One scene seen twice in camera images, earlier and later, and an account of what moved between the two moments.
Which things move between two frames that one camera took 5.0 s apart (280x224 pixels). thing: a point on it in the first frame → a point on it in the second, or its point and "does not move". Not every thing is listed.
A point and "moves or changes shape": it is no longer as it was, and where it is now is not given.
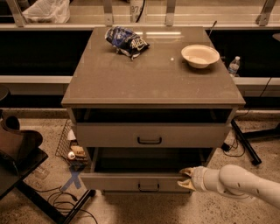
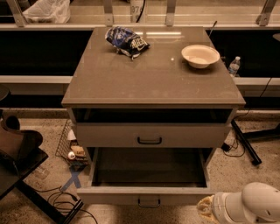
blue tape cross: (73, 178) does not move
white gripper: (199, 178) → (218, 206)
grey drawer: (142, 170) moves or changes shape
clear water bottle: (234, 66) does not move
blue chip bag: (126, 42) does not move
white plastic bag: (52, 11) does not move
